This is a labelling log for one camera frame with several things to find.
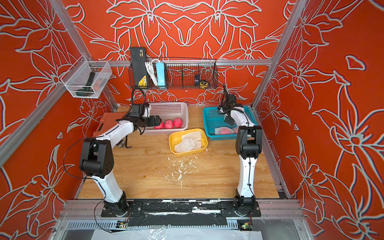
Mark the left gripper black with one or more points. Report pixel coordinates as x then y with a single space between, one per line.
156 120

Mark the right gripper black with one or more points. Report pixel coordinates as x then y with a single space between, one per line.
229 120

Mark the foam net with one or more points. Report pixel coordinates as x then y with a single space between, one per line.
195 136
187 146

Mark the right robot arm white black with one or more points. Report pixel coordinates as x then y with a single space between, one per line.
248 147

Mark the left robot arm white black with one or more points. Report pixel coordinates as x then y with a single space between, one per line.
97 159

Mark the pink plastic basket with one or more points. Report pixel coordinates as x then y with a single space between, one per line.
168 111

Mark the teal plastic basket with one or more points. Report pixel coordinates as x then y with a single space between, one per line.
213 120

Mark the yellow plastic tray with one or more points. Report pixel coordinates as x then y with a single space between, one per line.
176 138

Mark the netted apple right large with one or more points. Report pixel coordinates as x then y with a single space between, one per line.
223 131

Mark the small tape measure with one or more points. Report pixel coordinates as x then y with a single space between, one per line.
203 84

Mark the orange tool case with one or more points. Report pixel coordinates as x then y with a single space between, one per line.
107 122

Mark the light blue power bank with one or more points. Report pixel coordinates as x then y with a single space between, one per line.
160 68

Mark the black yellow device box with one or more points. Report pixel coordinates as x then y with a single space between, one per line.
138 60

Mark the dark green tool in box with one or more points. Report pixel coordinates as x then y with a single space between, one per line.
86 90

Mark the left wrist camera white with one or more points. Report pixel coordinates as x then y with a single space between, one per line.
146 111

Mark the black wire wall basket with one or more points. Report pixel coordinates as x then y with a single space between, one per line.
181 73

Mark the clear acrylic wall box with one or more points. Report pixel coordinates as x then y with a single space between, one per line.
77 75

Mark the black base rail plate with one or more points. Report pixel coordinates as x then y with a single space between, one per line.
228 214

